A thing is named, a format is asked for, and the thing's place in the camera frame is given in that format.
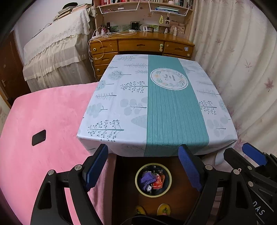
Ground orange brown paper bag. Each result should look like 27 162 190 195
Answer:
152 173 165 190

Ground purple plastic wrapper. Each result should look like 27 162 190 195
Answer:
140 172 156 190

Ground round dark trash bin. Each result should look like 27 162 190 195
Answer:
135 163 172 198

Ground right yellow slipper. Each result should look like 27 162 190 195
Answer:
157 203 171 216

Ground yellow slipper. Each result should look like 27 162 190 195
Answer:
157 203 171 216
135 206 146 215

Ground small black square object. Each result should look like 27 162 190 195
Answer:
32 129 46 146

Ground pink bed blanket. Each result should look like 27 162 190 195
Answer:
0 82 117 225

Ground left yellow slipper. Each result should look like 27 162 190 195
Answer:
135 206 146 215

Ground leaf print teal tablecloth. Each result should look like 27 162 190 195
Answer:
77 54 238 157

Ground brown wooden door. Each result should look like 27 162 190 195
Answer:
1 31 30 105

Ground white floral curtain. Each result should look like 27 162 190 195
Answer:
189 1 276 154

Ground white lace covered furniture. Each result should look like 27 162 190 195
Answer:
23 9 95 92

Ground wooden desk with drawers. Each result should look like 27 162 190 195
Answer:
88 31 195 81

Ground wooden bookshelf with books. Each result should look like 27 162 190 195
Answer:
93 1 193 34

